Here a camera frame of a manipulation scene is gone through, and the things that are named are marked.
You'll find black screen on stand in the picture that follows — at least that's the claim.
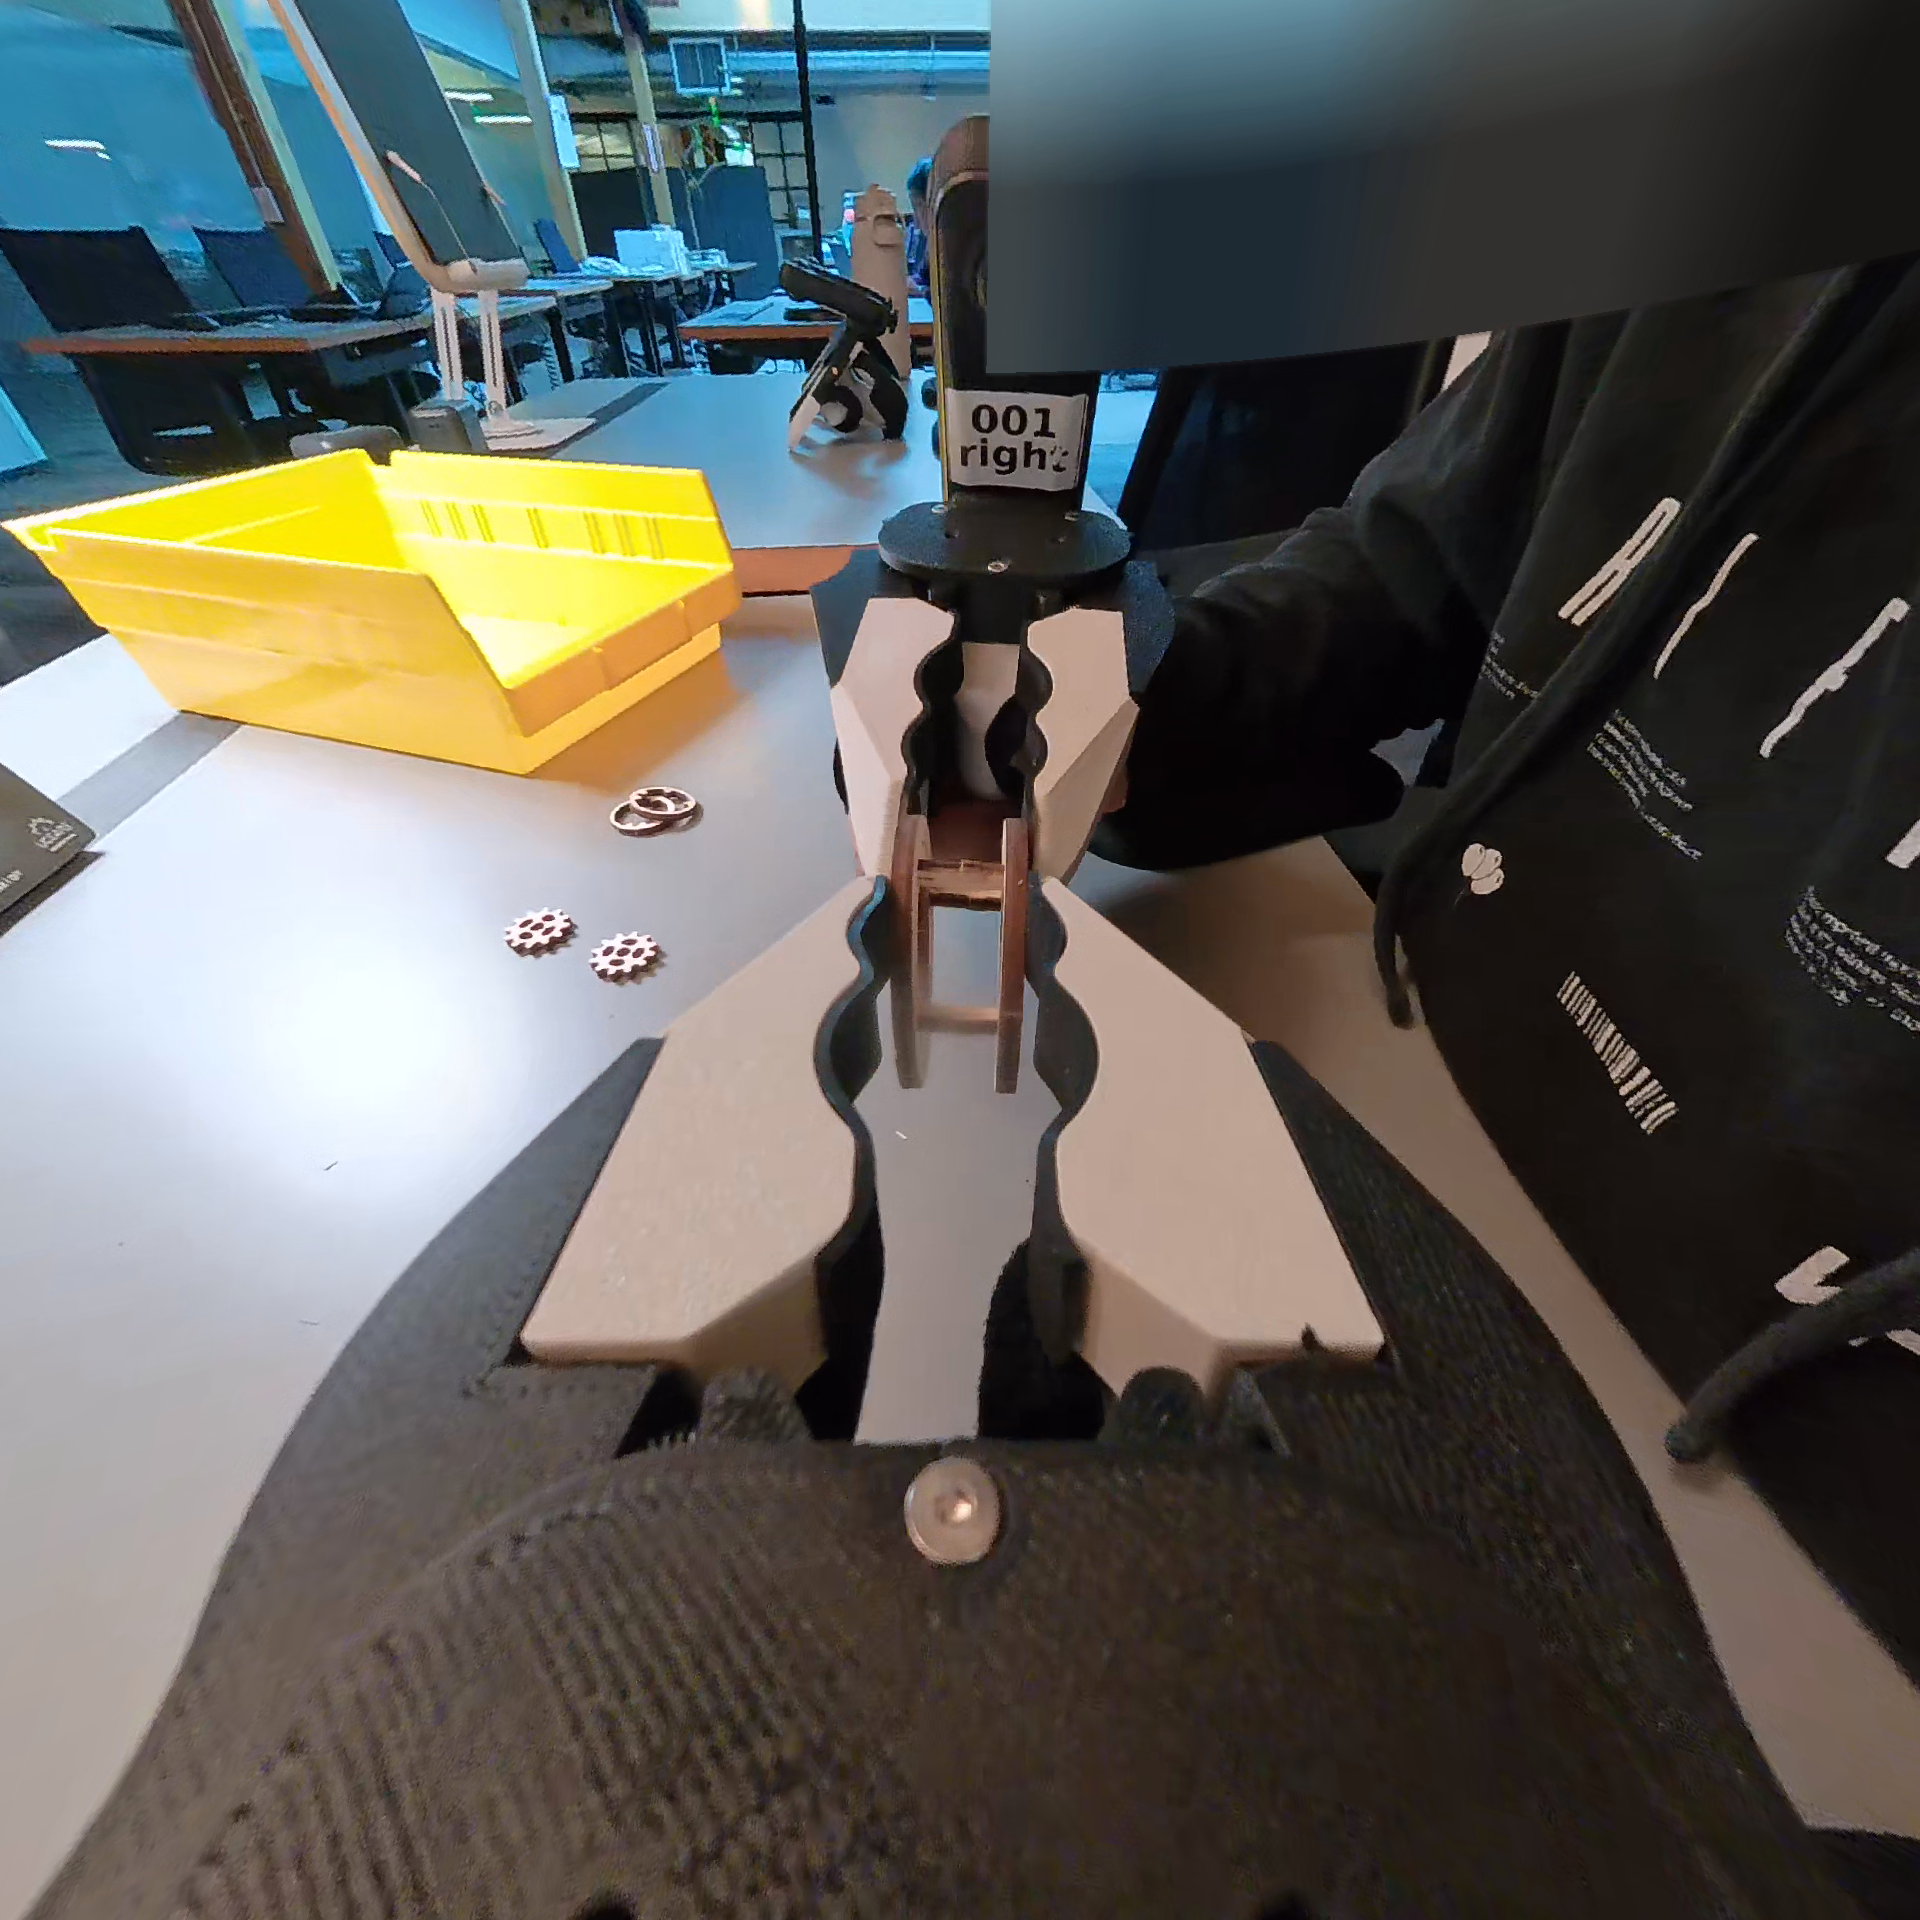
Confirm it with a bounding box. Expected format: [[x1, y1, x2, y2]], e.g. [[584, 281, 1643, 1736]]
[[269, 0, 559, 453]]

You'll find background wooden desk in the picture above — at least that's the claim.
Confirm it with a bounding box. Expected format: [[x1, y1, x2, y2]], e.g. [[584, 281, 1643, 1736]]
[[675, 293, 940, 378], [23, 293, 557, 473]]

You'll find black office chair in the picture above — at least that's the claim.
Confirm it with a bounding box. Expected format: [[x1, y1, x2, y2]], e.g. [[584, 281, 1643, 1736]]
[[195, 225, 317, 309], [0, 225, 196, 324]]

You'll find yellow plastic bin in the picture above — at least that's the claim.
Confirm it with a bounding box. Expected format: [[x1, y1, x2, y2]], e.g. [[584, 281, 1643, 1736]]
[[0, 449, 746, 777]]

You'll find wooden spool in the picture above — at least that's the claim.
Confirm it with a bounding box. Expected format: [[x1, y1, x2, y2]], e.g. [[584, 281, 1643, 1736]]
[[888, 801, 1037, 1096]]

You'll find person's black hoodie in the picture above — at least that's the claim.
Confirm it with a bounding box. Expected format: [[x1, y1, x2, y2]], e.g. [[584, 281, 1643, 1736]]
[[1319, 256, 1920, 1652]]

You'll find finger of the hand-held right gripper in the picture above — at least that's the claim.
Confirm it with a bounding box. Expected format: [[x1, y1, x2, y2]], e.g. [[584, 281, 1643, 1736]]
[[1018, 603, 1144, 885], [824, 596, 965, 885]]

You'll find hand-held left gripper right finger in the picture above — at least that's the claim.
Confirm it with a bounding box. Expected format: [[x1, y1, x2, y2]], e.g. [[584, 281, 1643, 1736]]
[[1026, 873, 1386, 1413]]

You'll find person's right forearm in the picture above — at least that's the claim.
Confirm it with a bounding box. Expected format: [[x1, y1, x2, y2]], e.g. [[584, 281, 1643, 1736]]
[[1088, 435, 1502, 873]]

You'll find black white device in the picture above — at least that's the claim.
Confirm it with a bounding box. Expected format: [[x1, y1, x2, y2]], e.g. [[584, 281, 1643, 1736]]
[[780, 258, 912, 453]]

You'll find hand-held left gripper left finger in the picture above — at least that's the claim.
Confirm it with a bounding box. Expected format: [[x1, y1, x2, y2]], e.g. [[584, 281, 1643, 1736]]
[[517, 873, 888, 1375]]

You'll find dark puzzle kit box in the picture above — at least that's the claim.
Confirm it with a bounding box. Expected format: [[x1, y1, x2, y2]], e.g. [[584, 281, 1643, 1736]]
[[0, 762, 96, 939]]

